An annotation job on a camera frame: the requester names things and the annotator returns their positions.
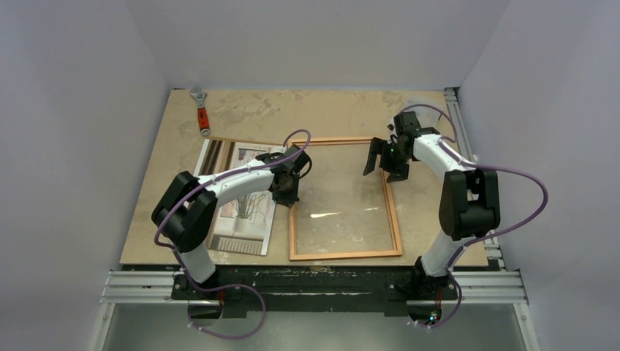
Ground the plant photo print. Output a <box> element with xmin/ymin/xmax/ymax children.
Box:
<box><xmin>194</xmin><ymin>139</ymin><xmax>282</xmax><ymax>256</ymax></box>

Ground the clear plastic screw box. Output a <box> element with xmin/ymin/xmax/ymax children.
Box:
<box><xmin>403</xmin><ymin>95</ymin><xmax>442</xmax><ymax>127</ymax></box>

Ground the copper wooden picture frame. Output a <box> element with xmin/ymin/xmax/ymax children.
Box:
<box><xmin>288</xmin><ymin>135</ymin><xmax>404</xmax><ymax>262</ymax></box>

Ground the red handled adjustable wrench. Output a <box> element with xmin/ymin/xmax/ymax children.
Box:
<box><xmin>190</xmin><ymin>86</ymin><xmax>211</xmax><ymax>137</ymax></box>

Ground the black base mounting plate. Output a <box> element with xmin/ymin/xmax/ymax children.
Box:
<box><xmin>171</xmin><ymin>265</ymin><xmax>458</xmax><ymax>319</ymax></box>

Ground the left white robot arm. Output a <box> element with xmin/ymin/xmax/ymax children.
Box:
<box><xmin>151</xmin><ymin>146</ymin><xmax>312</xmax><ymax>299</ymax></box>

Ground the aluminium rail frame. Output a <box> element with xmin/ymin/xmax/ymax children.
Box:
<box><xmin>102</xmin><ymin>88</ymin><xmax>540</xmax><ymax>350</ymax></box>

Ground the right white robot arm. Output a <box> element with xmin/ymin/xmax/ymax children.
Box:
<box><xmin>363</xmin><ymin>111</ymin><xmax>501</xmax><ymax>298</ymax></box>

